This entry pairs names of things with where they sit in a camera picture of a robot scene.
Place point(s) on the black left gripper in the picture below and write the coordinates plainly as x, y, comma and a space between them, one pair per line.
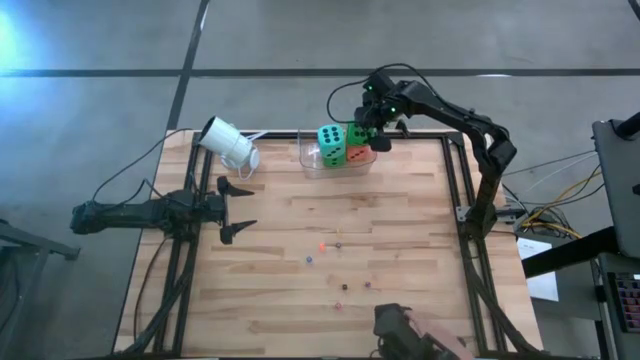
212, 209

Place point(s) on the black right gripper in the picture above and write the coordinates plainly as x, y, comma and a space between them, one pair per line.
380, 112

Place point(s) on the large orange foam die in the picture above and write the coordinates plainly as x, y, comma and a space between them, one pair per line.
359, 154

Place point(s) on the large teal foam die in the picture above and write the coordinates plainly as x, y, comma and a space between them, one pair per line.
331, 140

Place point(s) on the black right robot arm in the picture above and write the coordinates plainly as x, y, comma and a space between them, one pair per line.
450, 112

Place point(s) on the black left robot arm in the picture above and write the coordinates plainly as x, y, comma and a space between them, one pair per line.
125, 215

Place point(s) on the clear plastic bin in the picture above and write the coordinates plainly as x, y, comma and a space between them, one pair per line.
315, 170

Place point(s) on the grey metal bar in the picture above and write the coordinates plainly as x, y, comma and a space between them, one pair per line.
40, 245

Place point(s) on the white paper sheet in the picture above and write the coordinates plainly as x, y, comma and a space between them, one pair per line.
542, 287

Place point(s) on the black diagonal brace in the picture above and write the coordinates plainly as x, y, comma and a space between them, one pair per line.
570, 252

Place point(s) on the black keyboard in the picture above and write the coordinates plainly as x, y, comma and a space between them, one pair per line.
627, 302

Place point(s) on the black frame clamp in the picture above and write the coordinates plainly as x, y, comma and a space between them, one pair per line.
401, 127

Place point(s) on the silver corner bracket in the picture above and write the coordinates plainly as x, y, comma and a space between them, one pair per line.
464, 214

